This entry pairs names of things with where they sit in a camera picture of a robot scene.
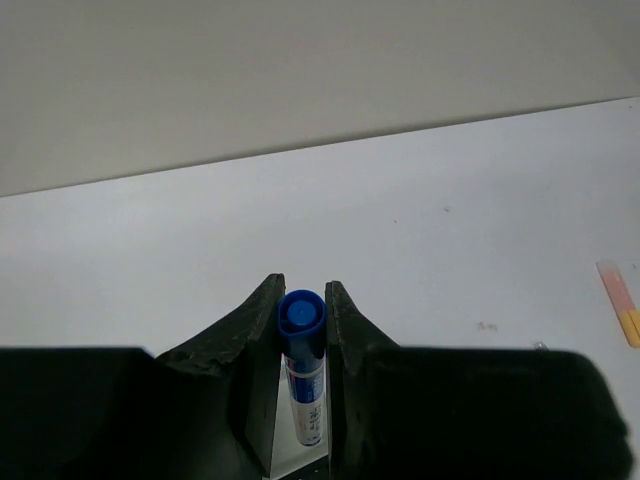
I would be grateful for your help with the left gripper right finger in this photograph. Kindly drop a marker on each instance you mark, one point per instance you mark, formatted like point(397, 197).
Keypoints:
point(351, 338)

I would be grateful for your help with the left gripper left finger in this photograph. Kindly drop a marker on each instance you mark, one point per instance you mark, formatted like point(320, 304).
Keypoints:
point(223, 401)

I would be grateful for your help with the blue whiteboard marker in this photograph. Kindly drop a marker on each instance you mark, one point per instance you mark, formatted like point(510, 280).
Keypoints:
point(302, 329)

